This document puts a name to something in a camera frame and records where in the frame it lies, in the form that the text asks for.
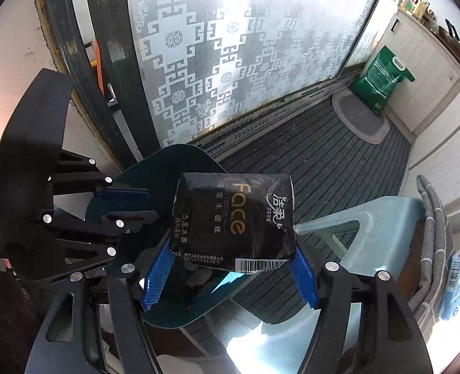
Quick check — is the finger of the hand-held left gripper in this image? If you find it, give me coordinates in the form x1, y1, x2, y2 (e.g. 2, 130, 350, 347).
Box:
51, 151, 154, 208
41, 210, 159, 266

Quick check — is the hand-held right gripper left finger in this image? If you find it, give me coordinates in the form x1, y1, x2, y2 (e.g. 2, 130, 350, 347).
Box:
23, 239, 176, 374

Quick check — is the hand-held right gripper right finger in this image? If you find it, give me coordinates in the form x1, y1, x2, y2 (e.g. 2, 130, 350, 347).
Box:
290, 245, 435, 374

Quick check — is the teal dustpan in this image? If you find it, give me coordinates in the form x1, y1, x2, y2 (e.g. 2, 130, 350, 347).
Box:
85, 144, 262, 330

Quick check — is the black tissue pack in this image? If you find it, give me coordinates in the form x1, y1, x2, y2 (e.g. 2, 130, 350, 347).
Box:
168, 172, 297, 273

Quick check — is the blue white packet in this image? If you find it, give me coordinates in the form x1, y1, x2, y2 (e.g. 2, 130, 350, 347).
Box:
438, 243, 460, 322

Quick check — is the light blue plastic stool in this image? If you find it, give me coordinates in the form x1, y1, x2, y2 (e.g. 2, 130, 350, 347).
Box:
202, 197, 425, 374

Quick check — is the orange plastic piece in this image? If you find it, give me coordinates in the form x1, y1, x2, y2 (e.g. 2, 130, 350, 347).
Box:
91, 39, 106, 95

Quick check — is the grey checked cloth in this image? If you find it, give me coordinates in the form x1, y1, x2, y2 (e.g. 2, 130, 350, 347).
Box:
407, 175, 455, 320

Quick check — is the grey oval floor mat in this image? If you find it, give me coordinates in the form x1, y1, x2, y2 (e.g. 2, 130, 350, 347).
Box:
331, 93, 390, 146

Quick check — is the frosted patterned sliding door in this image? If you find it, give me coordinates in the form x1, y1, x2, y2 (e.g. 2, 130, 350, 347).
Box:
39, 0, 391, 164

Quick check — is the beige double-door cabinet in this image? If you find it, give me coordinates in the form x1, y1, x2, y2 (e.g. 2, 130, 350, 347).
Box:
407, 84, 460, 173

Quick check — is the green rice bag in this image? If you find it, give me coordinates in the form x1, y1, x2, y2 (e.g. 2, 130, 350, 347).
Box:
349, 46, 416, 117

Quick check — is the beige single-door cabinet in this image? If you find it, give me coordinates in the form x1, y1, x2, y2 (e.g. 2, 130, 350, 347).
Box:
386, 10, 460, 141

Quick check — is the metal wok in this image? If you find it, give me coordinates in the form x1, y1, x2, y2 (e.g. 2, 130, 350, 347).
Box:
438, 19, 460, 61

